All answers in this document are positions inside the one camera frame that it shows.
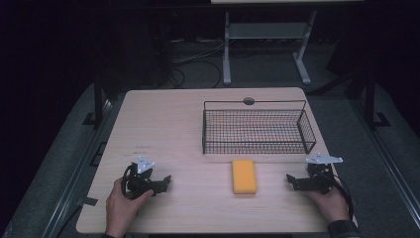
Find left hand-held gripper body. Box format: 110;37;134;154
123;155;163;200

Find white metal stand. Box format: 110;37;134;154
222;10;318;86

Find yellow sponge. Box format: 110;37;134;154
231;159;259;195

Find floor cables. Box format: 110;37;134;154
166;38;229;89

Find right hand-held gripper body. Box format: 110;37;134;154
295;152;345;195

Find person's left hand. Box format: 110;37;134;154
105;178;155;236

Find person's right sleeve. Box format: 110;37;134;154
326;219;363;238

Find person's right hand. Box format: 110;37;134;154
300;186;351;223

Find black metal frame post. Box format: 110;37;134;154
363;70;391;129
82;70;107;128

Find black wire basket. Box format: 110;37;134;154
201;99;317;156

